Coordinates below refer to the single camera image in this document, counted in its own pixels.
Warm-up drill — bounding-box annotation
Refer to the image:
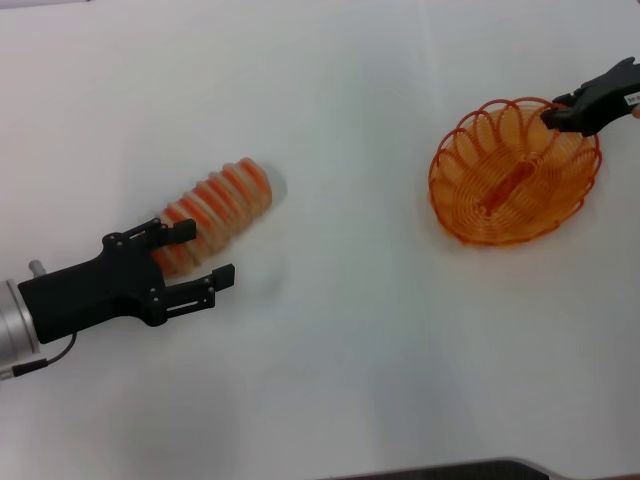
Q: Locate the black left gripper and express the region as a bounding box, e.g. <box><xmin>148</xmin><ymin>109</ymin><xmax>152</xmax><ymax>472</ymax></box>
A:
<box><xmin>18</xmin><ymin>218</ymin><xmax>236</xmax><ymax>345</ymax></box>

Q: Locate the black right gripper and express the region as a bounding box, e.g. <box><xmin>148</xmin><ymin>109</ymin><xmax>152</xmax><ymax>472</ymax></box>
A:
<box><xmin>541</xmin><ymin>56</ymin><xmax>640</xmax><ymax>137</ymax></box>

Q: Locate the orange striped bread toy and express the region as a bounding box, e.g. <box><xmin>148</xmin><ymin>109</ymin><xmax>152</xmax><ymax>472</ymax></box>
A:
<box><xmin>147</xmin><ymin>157</ymin><xmax>289</xmax><ymax>275</ymax></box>

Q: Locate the orange wire basket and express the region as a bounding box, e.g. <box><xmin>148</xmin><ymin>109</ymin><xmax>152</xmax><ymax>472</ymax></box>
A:
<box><xmin>428</xmin><ymin>96</ymin><xmax>603</xmax><ymax>247</ymax></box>

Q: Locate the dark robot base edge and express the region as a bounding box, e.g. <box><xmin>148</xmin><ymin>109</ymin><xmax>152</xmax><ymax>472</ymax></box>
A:
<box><xmin>319</xmin><ymin>456</ymin><xmax>566</xmax><ymax>480</ymax></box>

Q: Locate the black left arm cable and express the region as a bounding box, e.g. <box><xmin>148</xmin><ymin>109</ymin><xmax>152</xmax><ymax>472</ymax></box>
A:
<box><xmin>12</xmin><ymin>332</ymin><xmax>79</xmax><ymax>376</ymax></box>

